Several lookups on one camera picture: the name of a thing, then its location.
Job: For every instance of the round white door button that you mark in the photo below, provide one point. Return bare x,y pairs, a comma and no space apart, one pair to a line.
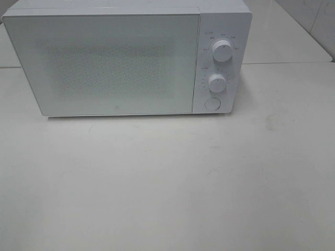
212,104

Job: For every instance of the white dial knob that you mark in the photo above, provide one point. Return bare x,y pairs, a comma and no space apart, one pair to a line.
217,83
222,50

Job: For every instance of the white microwave door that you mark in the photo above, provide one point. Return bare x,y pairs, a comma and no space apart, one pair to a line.
108,65

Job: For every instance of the white microwave oven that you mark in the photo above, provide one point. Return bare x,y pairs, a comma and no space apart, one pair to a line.
232,25

